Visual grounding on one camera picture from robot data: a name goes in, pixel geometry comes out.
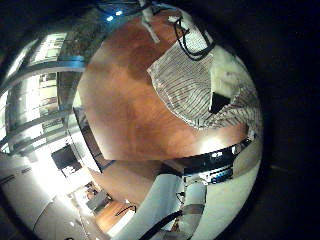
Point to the white striped piece of clothing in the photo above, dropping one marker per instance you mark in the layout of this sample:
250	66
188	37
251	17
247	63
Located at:
186	90

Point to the black electronics rack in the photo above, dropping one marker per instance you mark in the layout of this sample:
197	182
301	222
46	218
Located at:
213	160

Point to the white tape strip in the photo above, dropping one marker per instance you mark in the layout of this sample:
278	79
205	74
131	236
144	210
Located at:
150	26

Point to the grey chair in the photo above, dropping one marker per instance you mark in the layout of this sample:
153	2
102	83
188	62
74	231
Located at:
98	199

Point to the black monitor screen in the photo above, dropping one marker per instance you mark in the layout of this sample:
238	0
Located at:
65	156

